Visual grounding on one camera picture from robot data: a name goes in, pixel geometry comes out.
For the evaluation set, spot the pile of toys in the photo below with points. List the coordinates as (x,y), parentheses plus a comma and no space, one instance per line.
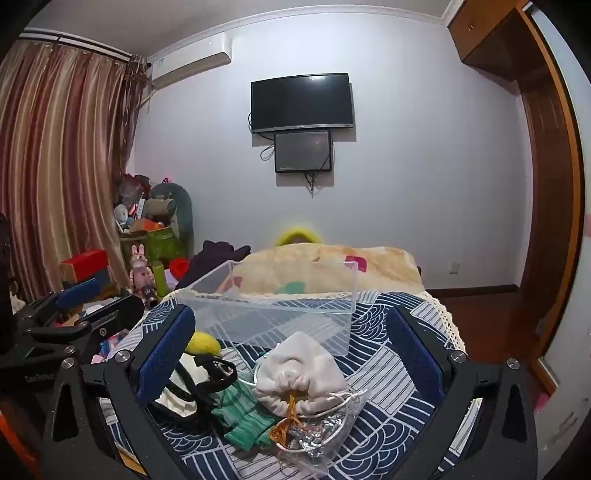
(131,203)

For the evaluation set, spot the beige printed blanket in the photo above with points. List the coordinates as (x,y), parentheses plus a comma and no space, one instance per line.
(392,267)

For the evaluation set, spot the wall-mounted black television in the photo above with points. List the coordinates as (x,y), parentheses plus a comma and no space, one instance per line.
(302,102)

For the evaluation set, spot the dark purple clothing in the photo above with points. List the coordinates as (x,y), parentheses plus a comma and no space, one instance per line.
(212,261)

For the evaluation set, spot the white bag with black trim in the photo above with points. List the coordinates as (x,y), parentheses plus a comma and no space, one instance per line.
(184,406)

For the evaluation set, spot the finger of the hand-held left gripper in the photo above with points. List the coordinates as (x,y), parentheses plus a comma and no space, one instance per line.
(78,293)
(117,314)

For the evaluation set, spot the green cardboard box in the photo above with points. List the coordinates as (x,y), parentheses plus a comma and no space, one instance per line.
(157,244)

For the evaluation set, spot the green plush cushion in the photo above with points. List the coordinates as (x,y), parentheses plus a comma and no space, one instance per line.
(182,207)

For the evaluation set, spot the small black monitor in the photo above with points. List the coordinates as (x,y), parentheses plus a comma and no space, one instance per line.
(302,151)

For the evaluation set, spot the blue white patterned cloth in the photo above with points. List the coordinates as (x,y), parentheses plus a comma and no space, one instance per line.
(369,383)

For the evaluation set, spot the yellow-green felt ball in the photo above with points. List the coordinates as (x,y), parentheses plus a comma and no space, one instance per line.
(207,344)

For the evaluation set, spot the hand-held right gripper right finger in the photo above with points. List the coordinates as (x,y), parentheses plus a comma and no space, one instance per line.
(415,364)

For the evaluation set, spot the yellow plush toy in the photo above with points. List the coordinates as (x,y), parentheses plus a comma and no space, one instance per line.
(298,234)

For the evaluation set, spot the brown wooden wardrobe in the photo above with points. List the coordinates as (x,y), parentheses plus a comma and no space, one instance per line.
(549,184)

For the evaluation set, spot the white air conditioner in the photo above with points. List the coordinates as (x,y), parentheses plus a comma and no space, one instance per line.
(189,62)

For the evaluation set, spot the red cloth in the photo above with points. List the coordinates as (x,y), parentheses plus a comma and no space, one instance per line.
(179,267)

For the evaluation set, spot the brown striped curtain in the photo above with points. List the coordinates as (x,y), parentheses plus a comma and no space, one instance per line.
(60,161)

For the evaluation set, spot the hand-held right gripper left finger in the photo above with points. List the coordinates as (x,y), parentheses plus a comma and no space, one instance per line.
(164,357)

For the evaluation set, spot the green knitted cloth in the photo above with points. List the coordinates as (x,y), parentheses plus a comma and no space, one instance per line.
(244,424)

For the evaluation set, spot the pink rabbit toy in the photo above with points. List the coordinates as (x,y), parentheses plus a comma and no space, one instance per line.
(141,272)

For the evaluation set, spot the white curtain rail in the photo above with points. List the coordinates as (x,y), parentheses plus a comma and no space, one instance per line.
(78,44)

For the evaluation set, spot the sheer organza gift bag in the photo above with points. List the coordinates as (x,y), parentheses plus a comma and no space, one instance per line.
(323,438)

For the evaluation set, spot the clear plastic storage box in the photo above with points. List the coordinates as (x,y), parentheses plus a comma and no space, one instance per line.
(277,318)

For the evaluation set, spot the green bottle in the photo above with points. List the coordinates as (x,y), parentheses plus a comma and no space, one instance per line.
(160,277)

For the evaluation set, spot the red box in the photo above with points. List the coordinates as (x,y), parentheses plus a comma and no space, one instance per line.
(85,263)

